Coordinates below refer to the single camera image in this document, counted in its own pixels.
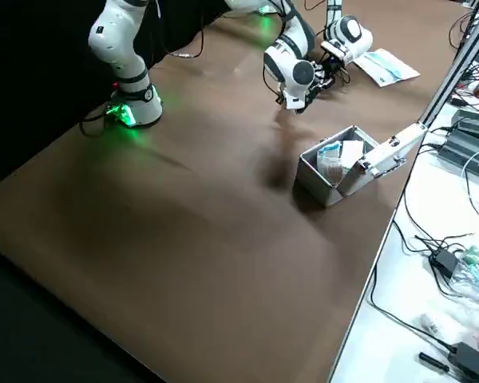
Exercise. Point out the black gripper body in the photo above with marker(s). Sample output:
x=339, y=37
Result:
x=335, y=65
x=318, y=72

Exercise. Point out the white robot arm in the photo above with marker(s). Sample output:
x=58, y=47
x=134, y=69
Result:
x=355, y=34
x=115, y=44

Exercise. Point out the blue white medicine packet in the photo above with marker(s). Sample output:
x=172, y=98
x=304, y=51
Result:
x=328, y=151

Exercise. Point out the blue white mask packet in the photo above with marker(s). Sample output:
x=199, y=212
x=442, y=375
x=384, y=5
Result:
x=369, y=72
x=395, y=65

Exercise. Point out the small white carton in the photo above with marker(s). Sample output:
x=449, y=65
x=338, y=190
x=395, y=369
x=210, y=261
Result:
x=351, y=153

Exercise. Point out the silver aluminium case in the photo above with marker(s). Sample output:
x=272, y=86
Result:
x=319, y=191

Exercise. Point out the dark power supply brick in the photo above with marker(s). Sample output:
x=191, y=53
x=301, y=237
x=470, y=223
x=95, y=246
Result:
x=475, y=121
x=467, y=155

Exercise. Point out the small black power adapter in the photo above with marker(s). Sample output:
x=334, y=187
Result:
x=444, y=261

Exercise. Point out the clear plastic parts bag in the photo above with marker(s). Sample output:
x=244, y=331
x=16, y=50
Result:
x=473, y=271

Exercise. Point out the black marker pen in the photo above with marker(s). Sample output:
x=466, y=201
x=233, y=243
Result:
x=433, y=362

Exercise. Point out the large black power adapter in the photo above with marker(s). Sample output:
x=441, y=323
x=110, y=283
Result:
x=469, y=359

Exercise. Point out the aluminium frame post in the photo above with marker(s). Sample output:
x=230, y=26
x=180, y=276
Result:
x=458, y=68

